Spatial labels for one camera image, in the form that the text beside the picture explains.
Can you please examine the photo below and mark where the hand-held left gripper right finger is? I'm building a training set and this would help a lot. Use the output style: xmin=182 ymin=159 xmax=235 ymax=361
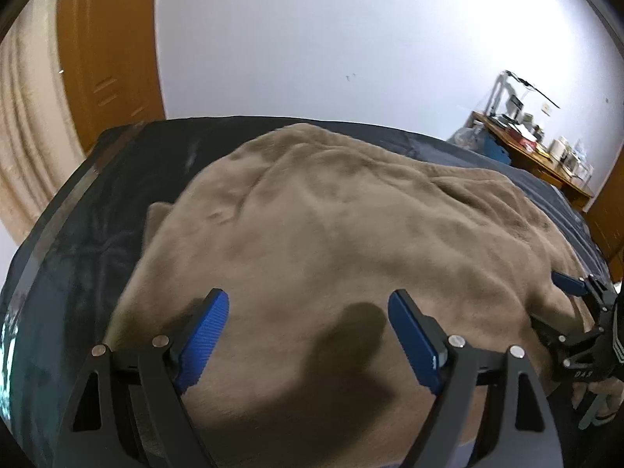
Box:
xmin=388 ymin=289 xmax=566 ymax=468

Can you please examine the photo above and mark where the dark bed cover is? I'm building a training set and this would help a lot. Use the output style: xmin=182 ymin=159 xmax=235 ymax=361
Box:
xmin=0 ymin=116 xmax=610 ymax=449

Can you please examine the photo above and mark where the clear plastic bag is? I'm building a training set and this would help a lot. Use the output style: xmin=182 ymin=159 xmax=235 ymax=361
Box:
xmin=448 ymin=124 xmax=488 ymax=149

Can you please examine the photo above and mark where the person's right hand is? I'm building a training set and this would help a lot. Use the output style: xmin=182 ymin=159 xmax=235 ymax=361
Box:
xmin=573 ymin=378 xmax=624 ymax=420

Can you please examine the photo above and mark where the wooden desk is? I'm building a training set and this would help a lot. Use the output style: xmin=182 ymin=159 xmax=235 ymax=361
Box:
xmin=470 ymin=111 xmax=596 ymax=210

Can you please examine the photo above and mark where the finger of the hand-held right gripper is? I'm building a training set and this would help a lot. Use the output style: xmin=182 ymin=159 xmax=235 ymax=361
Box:
xmin=551 ymin=270 xmax=610 ymax=313
xmin=529 ymin=314 xmax=608 ymax=369

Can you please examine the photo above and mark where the desk lamp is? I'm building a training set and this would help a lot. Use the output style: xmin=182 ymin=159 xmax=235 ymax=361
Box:
xmin=487 ymin=71 xmax=561 ymax=118

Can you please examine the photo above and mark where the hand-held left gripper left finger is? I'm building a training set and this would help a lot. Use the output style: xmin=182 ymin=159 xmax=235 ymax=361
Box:
xmin=53 ymin=289 xmax=230 ymax=468

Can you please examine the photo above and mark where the brown fleece garment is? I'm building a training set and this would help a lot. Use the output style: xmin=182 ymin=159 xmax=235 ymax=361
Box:
xmin=105 ymin=123 xmax=624 ymax=449

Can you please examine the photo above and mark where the beige curtain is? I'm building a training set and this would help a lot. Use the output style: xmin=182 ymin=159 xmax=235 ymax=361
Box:
xmin=0 ymin=10 xmax=96 ymax=245

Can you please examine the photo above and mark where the blue plastic item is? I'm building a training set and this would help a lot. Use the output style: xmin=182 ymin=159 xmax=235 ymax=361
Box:
xmin=485 ymin=134 xmax=512 ymax=164

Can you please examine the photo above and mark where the wooden room door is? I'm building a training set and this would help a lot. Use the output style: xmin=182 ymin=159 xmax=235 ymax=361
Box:
xmin=585 ymin=149 xmax=624 ymax=264

